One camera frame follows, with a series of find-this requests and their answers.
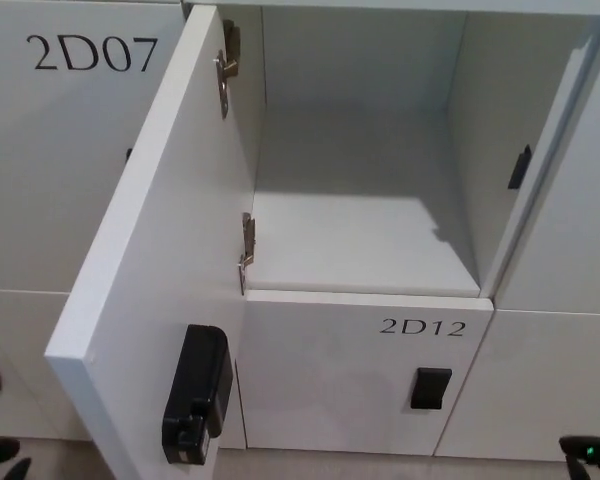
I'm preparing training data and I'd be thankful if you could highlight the black electronic lock box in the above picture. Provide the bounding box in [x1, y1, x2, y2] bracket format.
[161, 324, 234, 466]

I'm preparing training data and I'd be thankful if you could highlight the black lock strike plate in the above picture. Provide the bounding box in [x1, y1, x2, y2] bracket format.
[507, 144, 532, 190]

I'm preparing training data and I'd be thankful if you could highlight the white locker door 2D07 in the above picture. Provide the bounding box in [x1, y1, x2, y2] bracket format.
[0, 0, 187, 296]

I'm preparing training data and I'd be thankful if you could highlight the black lock on 2D12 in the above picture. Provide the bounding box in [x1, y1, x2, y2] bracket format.
[410, 367, 453, 411]

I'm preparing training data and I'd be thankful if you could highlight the white cabinet door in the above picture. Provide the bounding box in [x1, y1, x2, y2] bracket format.
[43, 3, 269, 480]

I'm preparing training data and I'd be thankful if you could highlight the white open locker compartment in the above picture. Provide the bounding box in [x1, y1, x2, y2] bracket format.
[182, 0, 600, 300]

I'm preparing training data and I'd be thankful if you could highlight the white locker door 2D12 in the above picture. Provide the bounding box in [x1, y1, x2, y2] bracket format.
[233, 288, 496, 450]

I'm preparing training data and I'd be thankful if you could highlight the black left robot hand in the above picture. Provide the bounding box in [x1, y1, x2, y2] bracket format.
[0, 434, 33, 480]

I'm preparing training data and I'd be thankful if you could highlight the white plain low locker door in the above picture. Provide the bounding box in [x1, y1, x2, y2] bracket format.
[438, 307, 600, 464]

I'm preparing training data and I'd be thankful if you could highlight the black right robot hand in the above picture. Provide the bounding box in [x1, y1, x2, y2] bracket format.
[558, 433, 600, 480]

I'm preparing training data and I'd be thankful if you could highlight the large metal door hinge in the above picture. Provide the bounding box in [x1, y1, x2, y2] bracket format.
[211, 18, 242, 120]

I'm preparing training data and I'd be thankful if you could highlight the small metal door hinge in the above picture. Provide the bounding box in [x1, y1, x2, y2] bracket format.
[237, 212, 257, 296]

